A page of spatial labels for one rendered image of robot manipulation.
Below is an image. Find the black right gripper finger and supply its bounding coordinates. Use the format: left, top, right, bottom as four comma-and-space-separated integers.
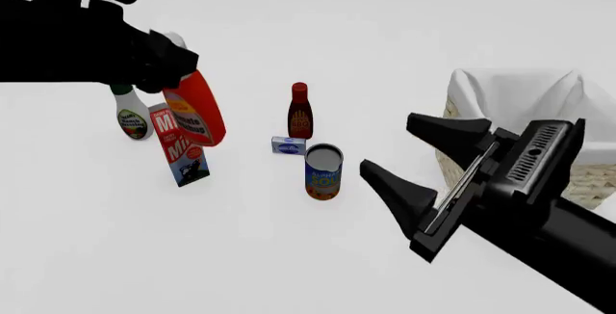
406, 112, 500, 171
359, 158, 438, 240

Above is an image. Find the dark red BBQ sauce bottle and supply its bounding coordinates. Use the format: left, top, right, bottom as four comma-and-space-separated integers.
287, 82, 315, 141

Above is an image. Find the woven wicker basket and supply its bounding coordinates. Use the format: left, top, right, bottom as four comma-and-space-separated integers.
434, 94, 616, 211

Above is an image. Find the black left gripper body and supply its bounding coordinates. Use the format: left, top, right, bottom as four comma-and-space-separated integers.
132, 29, 200, 94

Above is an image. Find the white ranch dressing bottle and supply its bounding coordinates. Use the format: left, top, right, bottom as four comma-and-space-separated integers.
109, 84, 155, 141

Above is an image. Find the blue and orange soup can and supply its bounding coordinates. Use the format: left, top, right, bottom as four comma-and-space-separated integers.
304, 143, 345, 201

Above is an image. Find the small blue and white box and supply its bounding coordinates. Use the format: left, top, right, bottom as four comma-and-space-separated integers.
270, 135, 308, 156

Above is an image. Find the red and white milk carton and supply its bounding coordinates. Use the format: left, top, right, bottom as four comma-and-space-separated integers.
147, 102, 212, 189

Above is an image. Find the white cloth basket liner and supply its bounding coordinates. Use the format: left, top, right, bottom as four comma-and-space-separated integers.
445, 67, 616, 167

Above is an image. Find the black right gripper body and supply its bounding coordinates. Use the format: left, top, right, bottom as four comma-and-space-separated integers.
409, 118, 586, 264

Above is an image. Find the red tomato ketchup bottle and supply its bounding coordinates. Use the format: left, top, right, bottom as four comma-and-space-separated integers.
161, 31, 228, 148

